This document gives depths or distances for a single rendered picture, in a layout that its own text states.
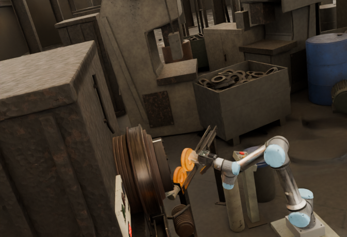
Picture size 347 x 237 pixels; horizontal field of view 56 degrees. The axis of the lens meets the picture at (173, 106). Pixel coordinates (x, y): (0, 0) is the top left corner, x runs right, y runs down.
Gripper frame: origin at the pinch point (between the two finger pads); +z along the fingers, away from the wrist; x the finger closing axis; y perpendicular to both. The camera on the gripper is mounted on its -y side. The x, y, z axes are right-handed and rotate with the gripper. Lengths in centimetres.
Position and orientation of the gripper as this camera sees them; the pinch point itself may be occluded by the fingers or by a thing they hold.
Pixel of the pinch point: (187, 157)
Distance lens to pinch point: 222.2
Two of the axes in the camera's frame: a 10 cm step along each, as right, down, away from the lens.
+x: -4.3, 4.0, -8.1
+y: 0.3, -8.9, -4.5
